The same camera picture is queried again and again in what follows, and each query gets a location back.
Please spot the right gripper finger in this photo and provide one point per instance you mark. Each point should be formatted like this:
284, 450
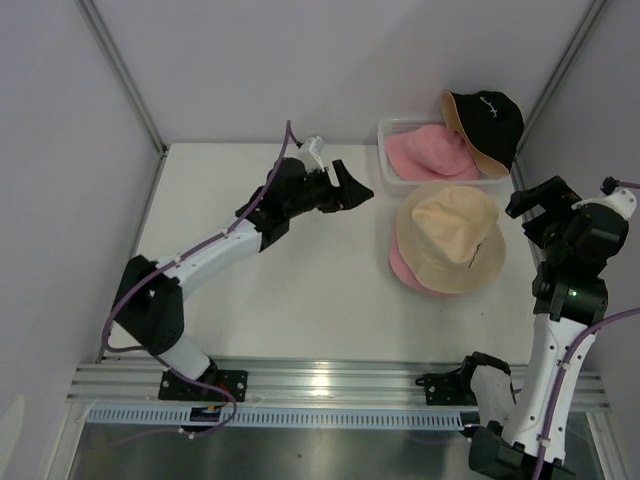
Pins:
545, 195
538, 229

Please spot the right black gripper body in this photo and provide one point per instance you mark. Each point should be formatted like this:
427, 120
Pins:
555, 246

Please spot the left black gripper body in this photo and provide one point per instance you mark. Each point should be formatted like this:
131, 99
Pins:
318, 192

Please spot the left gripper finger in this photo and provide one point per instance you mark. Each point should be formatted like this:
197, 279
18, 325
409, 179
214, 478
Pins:
345, 179
354, 194

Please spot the pink bucket hat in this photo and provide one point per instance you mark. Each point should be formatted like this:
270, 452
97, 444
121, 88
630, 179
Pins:
405, 275

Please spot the beige bucket hat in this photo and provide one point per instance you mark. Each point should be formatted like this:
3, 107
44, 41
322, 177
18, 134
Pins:
449, 237

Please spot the black bucket hat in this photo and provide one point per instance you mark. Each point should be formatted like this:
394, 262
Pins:
491, 125

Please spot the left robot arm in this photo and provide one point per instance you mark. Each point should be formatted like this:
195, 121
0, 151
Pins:
149, 303

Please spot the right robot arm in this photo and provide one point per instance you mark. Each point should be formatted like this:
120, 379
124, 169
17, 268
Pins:
522, 434

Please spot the white plastic basket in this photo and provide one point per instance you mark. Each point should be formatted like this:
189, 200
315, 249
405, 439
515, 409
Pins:
397, 186

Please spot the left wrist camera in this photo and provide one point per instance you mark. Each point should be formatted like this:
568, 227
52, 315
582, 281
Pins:
309, 153

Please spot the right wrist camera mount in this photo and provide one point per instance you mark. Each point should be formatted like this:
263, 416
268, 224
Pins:
617, 195

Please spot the right corner aluminium post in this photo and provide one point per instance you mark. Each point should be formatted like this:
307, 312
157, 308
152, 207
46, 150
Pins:
585, 27

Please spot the corner aluminium post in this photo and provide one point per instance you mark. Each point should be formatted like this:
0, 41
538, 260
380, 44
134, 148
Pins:
112, 54
585, 27

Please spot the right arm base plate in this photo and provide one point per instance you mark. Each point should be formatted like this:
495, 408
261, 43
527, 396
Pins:
447, 389

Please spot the white slotted cable duct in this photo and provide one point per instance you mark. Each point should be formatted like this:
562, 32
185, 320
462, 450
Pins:
417, 420

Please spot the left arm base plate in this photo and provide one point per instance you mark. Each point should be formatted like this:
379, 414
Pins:
233, 382

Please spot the aluminium mounting rail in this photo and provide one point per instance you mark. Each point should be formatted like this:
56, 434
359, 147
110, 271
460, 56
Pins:
134, 379

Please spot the left corner aluminium post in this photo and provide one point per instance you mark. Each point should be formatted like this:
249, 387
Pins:
112, 54

